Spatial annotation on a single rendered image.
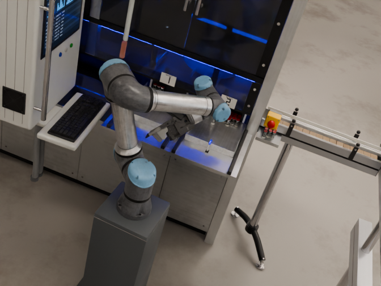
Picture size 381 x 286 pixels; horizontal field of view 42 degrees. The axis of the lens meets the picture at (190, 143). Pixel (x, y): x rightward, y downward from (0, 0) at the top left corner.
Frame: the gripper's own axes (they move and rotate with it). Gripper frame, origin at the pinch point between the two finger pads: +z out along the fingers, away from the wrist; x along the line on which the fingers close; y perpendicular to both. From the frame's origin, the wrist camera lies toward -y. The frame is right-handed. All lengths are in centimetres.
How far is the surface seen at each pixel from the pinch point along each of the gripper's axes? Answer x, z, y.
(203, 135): 41, -31, 13
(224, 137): 42, -41, 19
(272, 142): 45, -63, 34
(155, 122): 38.6, -11.6, -4.5
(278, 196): 149, -83, 82
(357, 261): 34, -69, 108
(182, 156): 26.2, -13.9, 16.3
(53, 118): 48, 31, -31
